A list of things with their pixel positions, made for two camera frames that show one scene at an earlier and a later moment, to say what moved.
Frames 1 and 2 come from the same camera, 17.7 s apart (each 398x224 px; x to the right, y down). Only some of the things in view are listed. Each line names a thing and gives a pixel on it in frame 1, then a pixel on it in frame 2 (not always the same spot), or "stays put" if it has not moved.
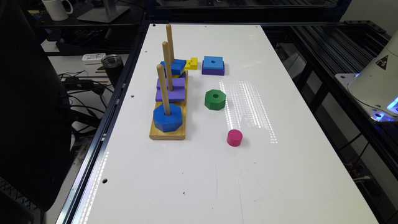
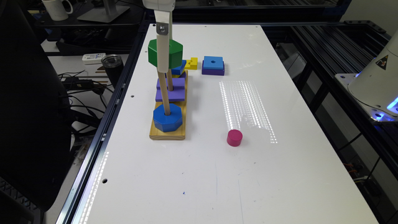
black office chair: [35, 132] stays put
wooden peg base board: [180, 134] stays put
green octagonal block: [215, 99] → [175, 53]
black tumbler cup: [113, 65] stays put
